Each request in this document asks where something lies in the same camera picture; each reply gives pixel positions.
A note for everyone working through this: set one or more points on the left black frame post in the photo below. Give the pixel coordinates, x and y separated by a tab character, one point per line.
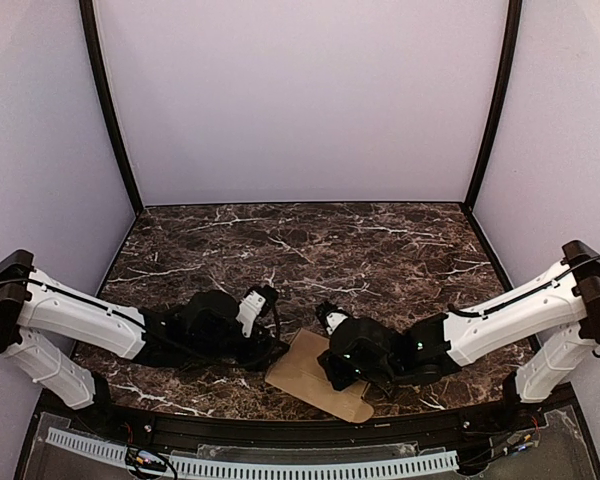
105	98

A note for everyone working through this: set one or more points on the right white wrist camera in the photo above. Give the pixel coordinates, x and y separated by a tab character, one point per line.
330	316

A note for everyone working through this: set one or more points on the black front table rail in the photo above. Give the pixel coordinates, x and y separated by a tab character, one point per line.
142	427

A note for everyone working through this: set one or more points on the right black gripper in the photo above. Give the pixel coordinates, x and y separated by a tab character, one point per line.
334	364

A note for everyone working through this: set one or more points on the white slotted cable duct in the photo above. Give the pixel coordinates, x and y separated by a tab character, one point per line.
395	461

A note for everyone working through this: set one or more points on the brown cardboard box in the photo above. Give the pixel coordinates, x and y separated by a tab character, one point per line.
299	374

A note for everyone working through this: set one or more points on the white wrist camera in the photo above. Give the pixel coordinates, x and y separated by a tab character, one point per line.
330	316
251	307

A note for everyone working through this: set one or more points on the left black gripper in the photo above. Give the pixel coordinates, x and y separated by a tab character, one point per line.
262	347

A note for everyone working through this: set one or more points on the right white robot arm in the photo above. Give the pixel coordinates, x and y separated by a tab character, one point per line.
565	300

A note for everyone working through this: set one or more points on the black frame post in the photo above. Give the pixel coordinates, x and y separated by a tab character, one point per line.
509	42
105	98

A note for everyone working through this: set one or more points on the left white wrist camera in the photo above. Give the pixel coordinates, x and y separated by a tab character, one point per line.
251	307

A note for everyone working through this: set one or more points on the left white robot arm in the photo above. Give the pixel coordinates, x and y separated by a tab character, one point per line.
33	305

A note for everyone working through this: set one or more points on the right black frame post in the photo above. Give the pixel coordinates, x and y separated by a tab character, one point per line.
509	42

